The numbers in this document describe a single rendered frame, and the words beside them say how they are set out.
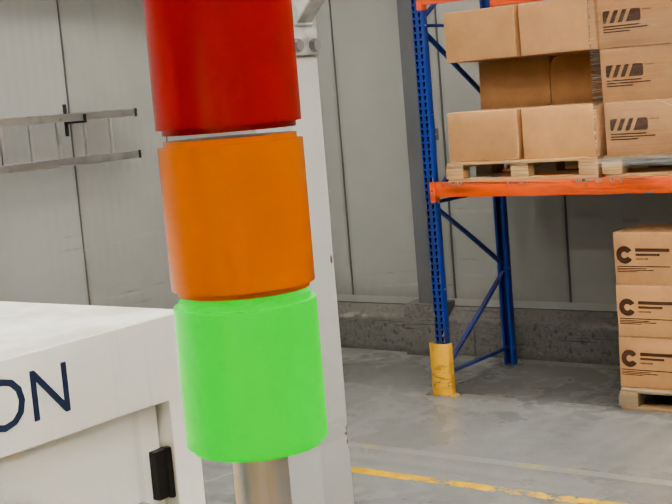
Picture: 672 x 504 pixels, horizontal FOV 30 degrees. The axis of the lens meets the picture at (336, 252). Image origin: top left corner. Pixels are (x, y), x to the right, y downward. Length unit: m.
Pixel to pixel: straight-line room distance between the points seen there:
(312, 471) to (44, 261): 7.38
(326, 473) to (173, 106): 2.71
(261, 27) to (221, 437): 0.14
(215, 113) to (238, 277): 0.05
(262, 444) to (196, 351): 0.04
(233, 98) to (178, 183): 0.03
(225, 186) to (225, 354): 0.06
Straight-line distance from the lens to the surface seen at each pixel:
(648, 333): 8.76
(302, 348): 0.42
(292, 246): 0.42
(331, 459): 3.12
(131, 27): 11.13
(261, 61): 0.41
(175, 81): 0.41
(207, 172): 0.41
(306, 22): 3.01
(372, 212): 11.32
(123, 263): 10.91
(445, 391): 9.48
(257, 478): 0.44
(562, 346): 10.39
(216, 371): 0.42
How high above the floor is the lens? 2.28
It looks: 7 degrees down
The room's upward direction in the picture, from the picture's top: 5 degrees counter-clockwise
